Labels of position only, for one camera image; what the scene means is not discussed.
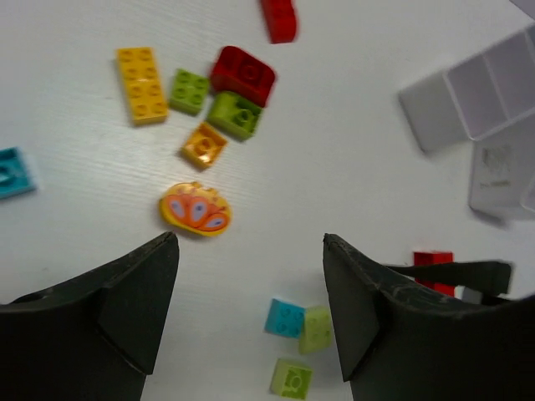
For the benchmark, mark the tilted white divided container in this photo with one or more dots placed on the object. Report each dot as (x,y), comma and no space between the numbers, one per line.
(475,98)

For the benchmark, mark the orange small lego brick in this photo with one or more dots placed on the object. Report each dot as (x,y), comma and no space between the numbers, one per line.
(203,147)

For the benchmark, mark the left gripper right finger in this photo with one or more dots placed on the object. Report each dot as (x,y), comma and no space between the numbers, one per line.
(400,340)

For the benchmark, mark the lime curved lego brick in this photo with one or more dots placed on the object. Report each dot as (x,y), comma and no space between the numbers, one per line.
(235,115)

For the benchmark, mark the cyan small lego brick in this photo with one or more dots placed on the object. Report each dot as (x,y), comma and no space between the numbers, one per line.
(284,319)

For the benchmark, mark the yellow long lego brick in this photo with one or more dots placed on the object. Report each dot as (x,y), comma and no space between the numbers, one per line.
(140,79)

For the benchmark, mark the orange printed round lego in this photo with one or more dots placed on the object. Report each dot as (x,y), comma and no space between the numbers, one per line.
(197,209)

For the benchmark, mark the large red lego brick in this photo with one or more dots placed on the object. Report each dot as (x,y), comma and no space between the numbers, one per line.
(428,277)

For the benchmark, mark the cyan long lego brick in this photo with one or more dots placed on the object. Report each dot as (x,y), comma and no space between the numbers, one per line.
(16,177)

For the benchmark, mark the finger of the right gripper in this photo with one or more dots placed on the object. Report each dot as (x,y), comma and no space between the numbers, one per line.
(488,277)

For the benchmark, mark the green small lego brick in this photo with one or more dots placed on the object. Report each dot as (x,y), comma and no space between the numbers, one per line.
(188,92)

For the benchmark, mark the pale green lego brick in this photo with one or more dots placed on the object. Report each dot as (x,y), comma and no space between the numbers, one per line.
(317,333)

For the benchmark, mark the upright white divided container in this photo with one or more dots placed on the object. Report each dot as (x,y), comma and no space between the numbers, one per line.
(502,175)

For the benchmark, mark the pale green printed lego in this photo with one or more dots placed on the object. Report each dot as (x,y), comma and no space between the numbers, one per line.
(291,379)

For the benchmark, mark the small red lego brick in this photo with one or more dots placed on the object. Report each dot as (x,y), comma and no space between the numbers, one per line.
(281,20)

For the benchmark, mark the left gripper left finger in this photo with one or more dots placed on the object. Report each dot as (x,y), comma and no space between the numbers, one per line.
(95,336)

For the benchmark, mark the red rounded lego piece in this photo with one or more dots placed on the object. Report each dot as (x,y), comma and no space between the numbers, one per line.
(238,71)

